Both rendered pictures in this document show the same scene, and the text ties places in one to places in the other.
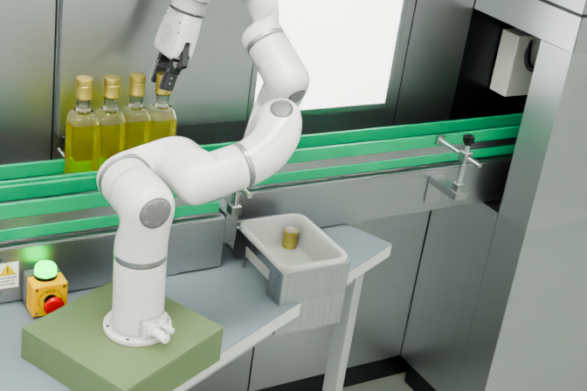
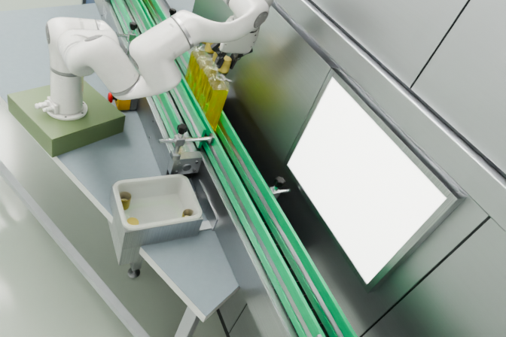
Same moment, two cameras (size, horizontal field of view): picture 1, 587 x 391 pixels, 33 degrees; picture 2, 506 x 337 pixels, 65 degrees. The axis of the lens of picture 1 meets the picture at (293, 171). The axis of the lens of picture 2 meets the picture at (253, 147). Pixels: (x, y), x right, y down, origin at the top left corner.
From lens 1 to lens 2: 2.18 m
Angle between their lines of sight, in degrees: 70
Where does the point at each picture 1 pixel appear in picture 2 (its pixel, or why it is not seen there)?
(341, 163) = (257, 238)
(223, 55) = (290, 101)
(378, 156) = (277, 274)
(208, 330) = (51, 132)
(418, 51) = (438, 292)
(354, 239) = (211, 283)
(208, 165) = (67, 34)
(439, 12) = (491, 286)
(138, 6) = (270, 25)
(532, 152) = not seen: outside the picture
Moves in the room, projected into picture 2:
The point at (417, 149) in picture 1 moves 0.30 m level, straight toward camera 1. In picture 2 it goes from (303, 318) to (179, 265)
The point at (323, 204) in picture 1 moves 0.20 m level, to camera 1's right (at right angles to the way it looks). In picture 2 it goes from (233, 246) to (219, 312)
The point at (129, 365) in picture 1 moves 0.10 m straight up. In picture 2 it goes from (30, 99) to (28, 74)
